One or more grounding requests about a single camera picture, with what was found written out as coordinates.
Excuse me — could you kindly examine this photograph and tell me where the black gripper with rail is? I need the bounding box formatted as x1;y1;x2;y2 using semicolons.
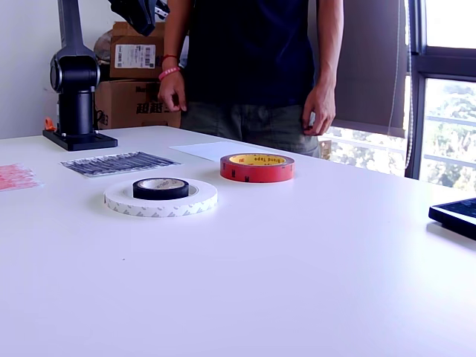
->
107;0;169;36

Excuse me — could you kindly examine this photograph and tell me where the small black tape roll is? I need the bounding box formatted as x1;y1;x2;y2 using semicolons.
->
132;177;189;201

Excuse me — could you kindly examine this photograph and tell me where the wide white tape roll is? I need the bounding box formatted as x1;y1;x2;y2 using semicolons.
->
103;176;219;219

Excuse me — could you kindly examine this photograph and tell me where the red tape roll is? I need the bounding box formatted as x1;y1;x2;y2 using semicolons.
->
219;152;296;184

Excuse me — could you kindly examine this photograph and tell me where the person's right forearm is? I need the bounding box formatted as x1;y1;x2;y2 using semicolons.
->
160;0;193;75

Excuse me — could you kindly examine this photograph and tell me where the person's left forearm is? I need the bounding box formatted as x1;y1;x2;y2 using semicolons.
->
312;0;345;92

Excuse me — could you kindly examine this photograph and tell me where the person's right hand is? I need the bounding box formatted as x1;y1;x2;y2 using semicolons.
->
158;72;188;112

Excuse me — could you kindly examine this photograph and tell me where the person's left hand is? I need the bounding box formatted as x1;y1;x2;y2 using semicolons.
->
301;87;338;137

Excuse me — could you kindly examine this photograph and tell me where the cardboard box with shipping label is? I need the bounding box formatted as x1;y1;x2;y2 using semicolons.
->
109;21;167;80

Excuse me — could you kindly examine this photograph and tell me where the pink wristband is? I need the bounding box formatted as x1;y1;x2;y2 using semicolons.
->
158;65;181;82

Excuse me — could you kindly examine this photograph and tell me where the cardboard box with blue print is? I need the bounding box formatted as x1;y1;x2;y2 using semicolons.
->
94;78;182;130

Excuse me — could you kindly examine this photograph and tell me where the person in dark shirt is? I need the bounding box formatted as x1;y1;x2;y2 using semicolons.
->
163;0;345;157

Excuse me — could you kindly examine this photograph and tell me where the plain white paper sheet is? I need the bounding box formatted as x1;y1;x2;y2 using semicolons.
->
169;141;278;163

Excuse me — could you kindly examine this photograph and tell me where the black scribbled paper sheet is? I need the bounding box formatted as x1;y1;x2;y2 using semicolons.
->
60;150;183;179

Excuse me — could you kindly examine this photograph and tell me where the red scribbled paper sheet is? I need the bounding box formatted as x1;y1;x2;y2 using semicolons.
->
0;162;42;193

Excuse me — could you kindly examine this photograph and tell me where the grey roller blind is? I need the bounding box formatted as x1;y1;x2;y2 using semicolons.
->
330;0;408;138

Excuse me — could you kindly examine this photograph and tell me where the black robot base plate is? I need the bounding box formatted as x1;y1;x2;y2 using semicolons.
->
42;128;119;152

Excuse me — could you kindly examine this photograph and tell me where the white blind bead cord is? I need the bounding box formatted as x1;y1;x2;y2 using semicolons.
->
406;0;415;169

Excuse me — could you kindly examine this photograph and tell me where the dark window frame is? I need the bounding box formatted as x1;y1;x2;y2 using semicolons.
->
403;0;476;179

